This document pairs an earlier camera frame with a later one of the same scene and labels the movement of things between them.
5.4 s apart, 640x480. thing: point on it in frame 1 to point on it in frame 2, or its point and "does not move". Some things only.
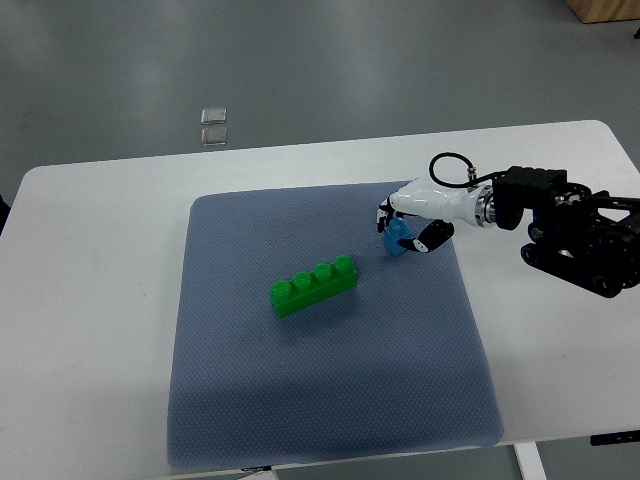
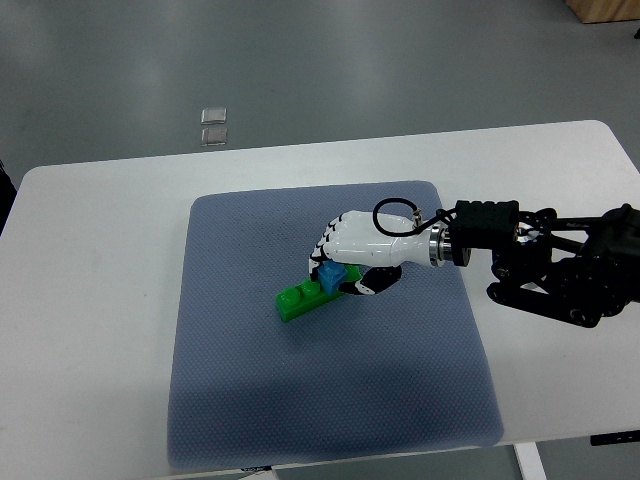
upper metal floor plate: x=211 y=116 does not move
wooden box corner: x=592 y=11 does not move
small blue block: x=398 y=228 to x=331 y=274
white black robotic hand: x=436 y=199 to x=380 y=244
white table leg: x=529 y=460 does not move
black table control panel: x=614 y=437 does not move
